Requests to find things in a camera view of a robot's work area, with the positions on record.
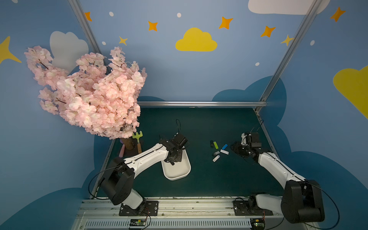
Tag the white purple usb drive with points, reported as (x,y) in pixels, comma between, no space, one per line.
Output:
(216,158)

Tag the green toy rake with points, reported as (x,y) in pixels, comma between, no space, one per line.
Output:
(137,136)

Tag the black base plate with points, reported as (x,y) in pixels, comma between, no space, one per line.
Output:
(243,208)
(149,207)

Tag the green circuit board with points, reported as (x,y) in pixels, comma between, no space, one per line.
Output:
(137,223)
(257,224)

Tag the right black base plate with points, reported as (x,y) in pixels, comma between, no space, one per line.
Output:
(243,208)

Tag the pink cherry blossom tree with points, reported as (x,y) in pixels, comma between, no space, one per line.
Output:
(103,99)

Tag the right green circuit board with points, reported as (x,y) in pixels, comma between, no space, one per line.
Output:
(257,224)

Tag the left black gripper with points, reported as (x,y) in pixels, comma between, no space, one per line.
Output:
(174,155)

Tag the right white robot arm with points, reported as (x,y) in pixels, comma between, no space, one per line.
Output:
(302,199)

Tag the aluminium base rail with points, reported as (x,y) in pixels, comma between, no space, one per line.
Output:
(179,213)

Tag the green usb flash drive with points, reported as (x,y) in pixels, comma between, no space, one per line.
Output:
(215,145)

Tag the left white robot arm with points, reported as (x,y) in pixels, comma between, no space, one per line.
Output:
(118,179)

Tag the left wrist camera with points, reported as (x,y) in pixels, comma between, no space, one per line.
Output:
(179,140)

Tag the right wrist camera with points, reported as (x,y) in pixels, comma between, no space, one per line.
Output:
(251,139)

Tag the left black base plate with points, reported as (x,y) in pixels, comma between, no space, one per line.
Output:
(149,207)

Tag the left green circuit board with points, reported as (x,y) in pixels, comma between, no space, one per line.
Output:
(137,223)

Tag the pink toy handle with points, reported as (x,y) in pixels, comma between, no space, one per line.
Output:
(122,151)

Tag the white rectangular usb drive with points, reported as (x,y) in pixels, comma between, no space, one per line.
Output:
(224,152)

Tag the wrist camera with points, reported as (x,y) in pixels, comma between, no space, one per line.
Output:
(251,139)
(179,140)

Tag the white oval storage box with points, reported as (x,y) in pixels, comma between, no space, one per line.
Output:
(179,170)

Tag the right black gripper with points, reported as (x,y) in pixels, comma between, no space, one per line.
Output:
(240,148)

